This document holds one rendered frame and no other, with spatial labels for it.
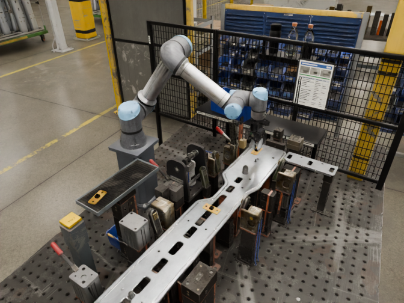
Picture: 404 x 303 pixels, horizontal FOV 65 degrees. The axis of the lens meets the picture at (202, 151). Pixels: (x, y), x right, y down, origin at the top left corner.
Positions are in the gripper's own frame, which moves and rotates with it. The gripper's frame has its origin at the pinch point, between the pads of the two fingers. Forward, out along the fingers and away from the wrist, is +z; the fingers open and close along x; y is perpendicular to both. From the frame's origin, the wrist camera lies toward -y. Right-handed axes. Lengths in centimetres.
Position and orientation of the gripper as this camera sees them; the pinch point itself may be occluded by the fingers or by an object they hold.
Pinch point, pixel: (257, 148)
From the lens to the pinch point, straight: 179.5
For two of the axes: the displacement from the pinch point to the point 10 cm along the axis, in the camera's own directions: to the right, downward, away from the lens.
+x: 8.3, 3.0, -4.7
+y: -5.6, 4.7, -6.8
